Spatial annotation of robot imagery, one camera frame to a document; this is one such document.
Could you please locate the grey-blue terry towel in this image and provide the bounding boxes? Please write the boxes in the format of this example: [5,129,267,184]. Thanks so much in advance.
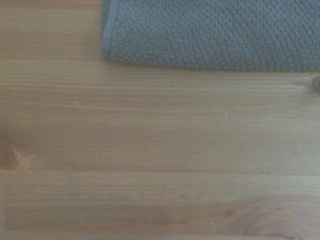
[100,0,320,74]

